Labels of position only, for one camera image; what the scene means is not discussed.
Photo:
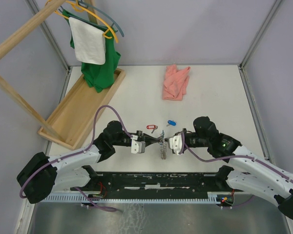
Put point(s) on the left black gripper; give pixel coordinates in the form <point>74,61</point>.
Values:
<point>147,139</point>

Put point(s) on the keyring holder with blue handle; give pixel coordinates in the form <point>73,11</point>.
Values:
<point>163,146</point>

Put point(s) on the green shirt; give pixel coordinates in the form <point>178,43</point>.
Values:
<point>99,76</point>

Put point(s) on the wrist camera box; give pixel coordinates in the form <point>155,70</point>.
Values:
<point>137,147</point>
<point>178,150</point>

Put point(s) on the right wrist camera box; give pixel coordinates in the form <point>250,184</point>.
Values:
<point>178,150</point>

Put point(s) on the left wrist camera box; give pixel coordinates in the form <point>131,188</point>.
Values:
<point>137,147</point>

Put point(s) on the blue tagged key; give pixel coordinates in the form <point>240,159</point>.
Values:
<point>171,123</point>

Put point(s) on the yellow hanger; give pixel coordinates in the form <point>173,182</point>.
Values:
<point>109,33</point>

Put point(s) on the grey blue hanger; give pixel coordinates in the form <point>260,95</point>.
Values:
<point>88,6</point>

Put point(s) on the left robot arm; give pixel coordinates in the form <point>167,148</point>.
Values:
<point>44,175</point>

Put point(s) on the pink cloth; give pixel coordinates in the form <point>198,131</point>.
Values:
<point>175,83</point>

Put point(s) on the red tagged key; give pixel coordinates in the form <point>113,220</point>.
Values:
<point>152,128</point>

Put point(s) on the white cable duct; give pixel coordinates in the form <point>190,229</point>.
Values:
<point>79,198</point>

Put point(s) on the white towel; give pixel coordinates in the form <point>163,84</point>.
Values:
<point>89,42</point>

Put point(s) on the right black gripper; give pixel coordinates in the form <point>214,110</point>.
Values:
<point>183,130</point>

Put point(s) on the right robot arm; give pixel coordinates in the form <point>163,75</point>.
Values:
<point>245,171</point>

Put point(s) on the wooden tray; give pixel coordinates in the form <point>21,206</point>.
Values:
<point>73,117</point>

